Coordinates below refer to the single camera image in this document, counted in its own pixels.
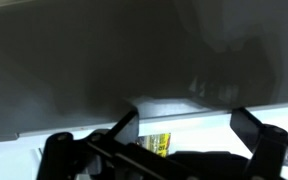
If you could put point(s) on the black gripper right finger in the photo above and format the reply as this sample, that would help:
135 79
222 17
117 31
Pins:
277 153

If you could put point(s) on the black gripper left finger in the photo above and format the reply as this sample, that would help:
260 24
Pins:
67 153

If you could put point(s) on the stainless steel freezer drawer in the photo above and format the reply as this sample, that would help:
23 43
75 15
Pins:
84 60

